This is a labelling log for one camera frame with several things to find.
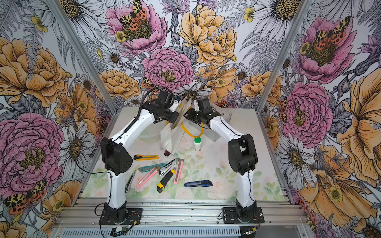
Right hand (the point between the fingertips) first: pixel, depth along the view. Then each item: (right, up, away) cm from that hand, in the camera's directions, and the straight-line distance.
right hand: (184, 118), depth 92 cm
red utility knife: (-12, -22, +4) cm, 25 cm away
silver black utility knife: (-9, -29, -2) cm, 30 cm away
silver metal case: (+17, -10, +4) cm, 20 cm away
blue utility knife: (+12, -37, -7) cm, 39 cm away
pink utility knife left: (-21, -34, -6) cm, 40 cm away
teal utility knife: (-24, -30, -4) cm, 38 cm away
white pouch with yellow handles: (-8, -10, +1) cm, 13 cm away
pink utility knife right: (-3, -28, -1) cm, 29 cm away
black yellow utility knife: (-11, -35, -7) cm, 38 cm away
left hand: (-6, -1, -3) cm, 7 cm away
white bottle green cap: (+8, -16, -1) cm, 17 cm away
